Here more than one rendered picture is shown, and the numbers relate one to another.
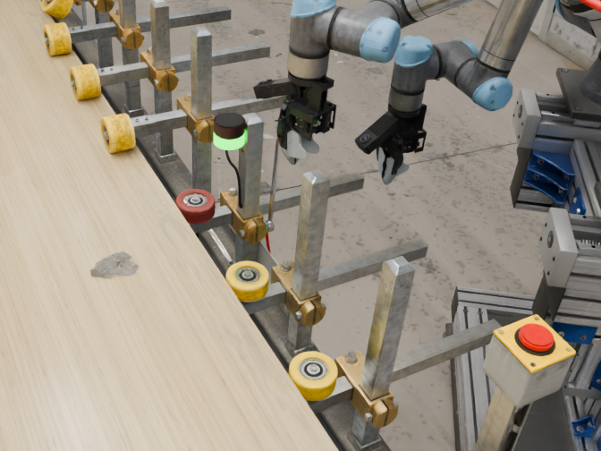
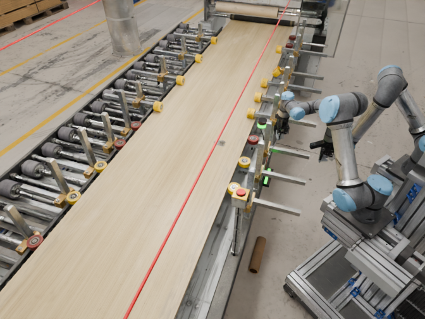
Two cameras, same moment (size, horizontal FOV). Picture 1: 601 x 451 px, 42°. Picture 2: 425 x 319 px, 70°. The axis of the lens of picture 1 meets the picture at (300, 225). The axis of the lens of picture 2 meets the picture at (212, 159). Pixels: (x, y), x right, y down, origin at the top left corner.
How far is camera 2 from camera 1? 1.02 m
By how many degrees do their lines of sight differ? 38
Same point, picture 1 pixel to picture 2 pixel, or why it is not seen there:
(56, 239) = (215, 131)
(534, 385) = (234, 201)
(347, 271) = (274, 175)
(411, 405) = (316, 243)
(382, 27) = (296, 109)
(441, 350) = (276, 206)
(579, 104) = (393, 167)
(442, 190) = not seen: hidden behind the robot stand
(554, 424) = (346, 275)
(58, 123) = (243, 105)
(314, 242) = (258, 159)
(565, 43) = not seen: outside the picture
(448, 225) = not seen: hidden behind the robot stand
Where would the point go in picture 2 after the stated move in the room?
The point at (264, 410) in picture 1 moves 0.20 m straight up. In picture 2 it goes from (215, 187) to (215, 164)
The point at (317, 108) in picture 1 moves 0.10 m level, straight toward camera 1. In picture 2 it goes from (281, 126) to (270, 132)
